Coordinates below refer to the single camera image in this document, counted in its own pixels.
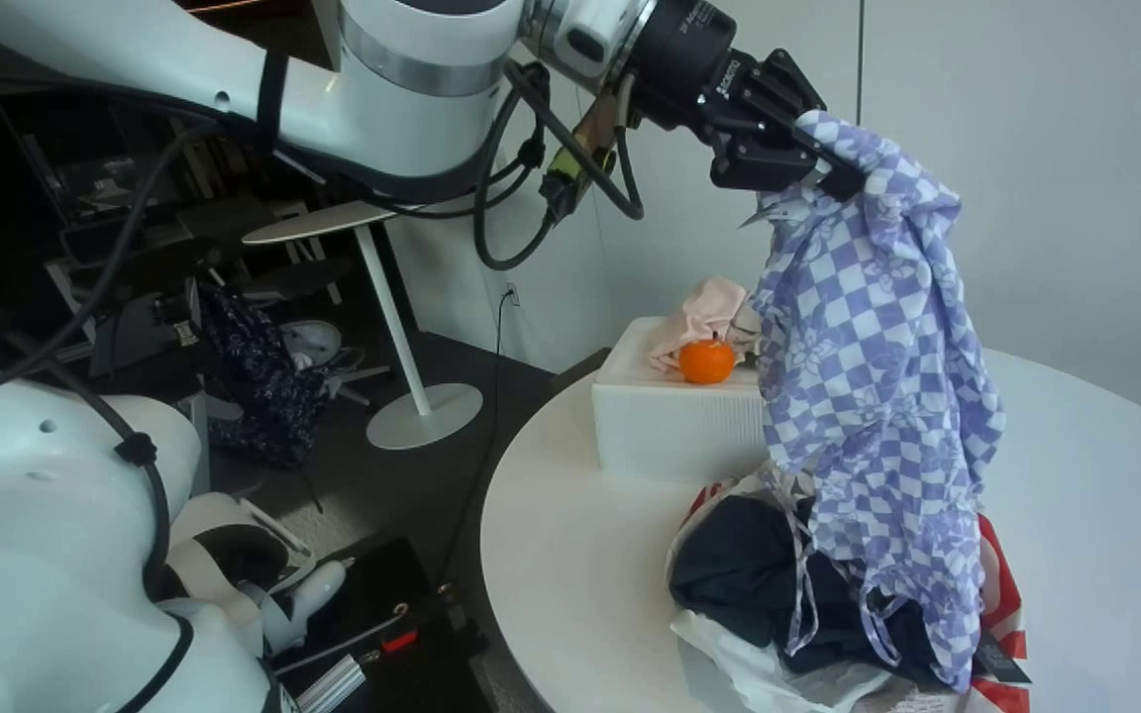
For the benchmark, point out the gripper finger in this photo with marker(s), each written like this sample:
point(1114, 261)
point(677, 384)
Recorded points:
point(834, 143)
point(770, 167)

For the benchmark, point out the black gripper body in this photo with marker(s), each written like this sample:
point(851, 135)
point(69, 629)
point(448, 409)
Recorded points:
point(755, 102)

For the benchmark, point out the pale pink garment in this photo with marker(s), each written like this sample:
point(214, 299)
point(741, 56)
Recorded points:
point(710, 312)

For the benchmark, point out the purple white checkered cloth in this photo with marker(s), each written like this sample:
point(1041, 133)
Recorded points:
point(880, 384)

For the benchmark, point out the dark navy garment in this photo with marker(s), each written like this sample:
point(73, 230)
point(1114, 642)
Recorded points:
point(741, 568)

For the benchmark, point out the orange fruit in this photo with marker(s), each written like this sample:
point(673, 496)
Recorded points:
point(707, 361)

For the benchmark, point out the white plastic storage box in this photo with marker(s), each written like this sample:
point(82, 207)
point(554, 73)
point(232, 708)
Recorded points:
point(673, 423)

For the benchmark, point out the small white side table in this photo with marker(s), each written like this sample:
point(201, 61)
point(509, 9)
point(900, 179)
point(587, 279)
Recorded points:
point(399, 341)

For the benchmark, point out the dark patterned fabric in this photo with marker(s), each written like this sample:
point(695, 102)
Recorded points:
point(261, 378)

